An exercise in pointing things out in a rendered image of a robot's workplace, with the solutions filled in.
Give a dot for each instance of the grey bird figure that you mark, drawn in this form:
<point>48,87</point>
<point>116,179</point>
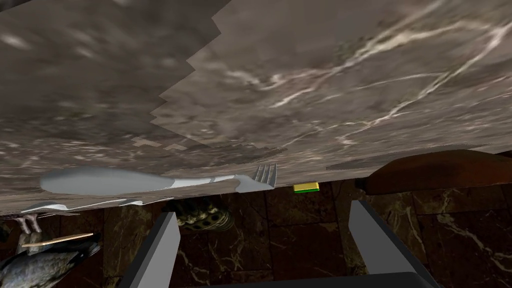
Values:
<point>38,266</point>

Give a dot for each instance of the brown bread loaf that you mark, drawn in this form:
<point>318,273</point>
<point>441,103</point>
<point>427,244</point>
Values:
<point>436,172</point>

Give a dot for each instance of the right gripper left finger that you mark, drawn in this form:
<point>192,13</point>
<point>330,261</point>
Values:
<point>158,256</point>

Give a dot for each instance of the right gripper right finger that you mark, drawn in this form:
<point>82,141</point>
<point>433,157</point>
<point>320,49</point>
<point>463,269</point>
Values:
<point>378,248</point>

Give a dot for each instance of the grey fork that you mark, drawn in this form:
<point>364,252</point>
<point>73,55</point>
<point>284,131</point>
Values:
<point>104,181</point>

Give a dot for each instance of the yellow and green sponge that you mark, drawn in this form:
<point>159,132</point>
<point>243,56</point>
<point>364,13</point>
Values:
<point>306,186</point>

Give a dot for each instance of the olive patterned round thing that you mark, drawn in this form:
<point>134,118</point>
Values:
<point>204,218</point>

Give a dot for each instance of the grey spoon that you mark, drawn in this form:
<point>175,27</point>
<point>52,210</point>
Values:
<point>46,206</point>

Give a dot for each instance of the tan wooden stick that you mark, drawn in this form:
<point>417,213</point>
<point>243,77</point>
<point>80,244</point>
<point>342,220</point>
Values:
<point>56,239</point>

